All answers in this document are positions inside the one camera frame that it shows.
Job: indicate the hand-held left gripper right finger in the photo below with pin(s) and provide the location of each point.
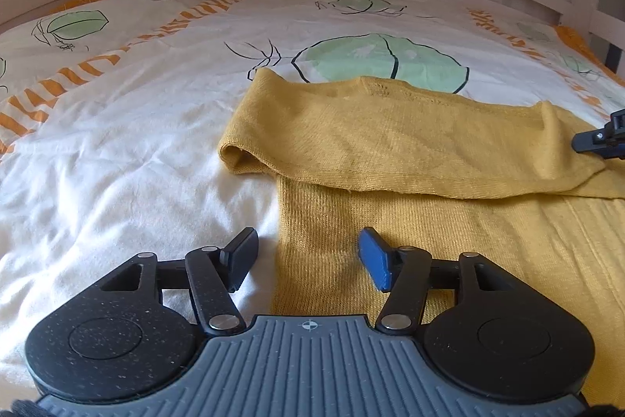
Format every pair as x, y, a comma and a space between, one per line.
375, 261

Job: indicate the mustard yellow knit sweater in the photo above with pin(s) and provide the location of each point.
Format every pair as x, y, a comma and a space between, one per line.
439, 182

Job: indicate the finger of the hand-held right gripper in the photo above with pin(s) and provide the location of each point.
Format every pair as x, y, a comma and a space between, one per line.
598, 142

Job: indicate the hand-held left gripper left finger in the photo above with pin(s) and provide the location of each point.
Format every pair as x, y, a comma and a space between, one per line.
240, 257

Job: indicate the white printed duvet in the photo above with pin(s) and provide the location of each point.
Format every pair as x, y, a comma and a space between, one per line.
146, 104

